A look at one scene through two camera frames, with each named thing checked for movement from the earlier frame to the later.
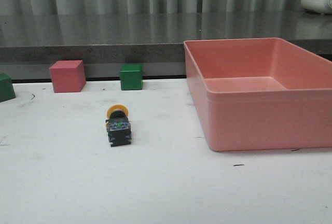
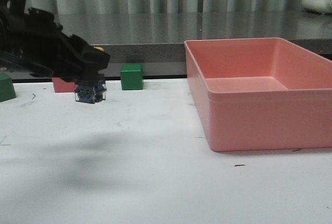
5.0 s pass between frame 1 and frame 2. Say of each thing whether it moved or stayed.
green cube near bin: stayed
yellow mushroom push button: moved
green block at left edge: stayed
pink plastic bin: stayed
